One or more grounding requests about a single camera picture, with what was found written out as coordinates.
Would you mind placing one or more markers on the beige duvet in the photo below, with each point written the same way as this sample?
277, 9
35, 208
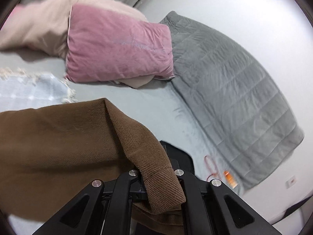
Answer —
44, 26

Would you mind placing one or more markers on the light blue checked throw blanket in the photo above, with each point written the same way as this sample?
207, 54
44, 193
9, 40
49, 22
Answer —
21, 90

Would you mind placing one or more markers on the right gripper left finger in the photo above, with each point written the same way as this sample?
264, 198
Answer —
99, 208

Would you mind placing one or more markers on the pink velvet pillow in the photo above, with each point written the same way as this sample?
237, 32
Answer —
104, 45

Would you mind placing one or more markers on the white wall socket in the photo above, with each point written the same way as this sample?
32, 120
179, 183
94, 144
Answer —
291, 182

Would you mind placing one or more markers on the orange small object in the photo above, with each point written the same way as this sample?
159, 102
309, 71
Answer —
230, 179

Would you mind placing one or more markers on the grey bed sheet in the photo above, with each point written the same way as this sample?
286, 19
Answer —
157, 106

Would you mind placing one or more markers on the brown coat with fur collar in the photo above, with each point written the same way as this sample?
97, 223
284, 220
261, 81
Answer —
48, 155

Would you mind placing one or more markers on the grey quilted headboard cushion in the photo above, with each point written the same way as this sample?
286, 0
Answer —
234, 99

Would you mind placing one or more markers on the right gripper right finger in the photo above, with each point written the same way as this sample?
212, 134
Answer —
211, 207

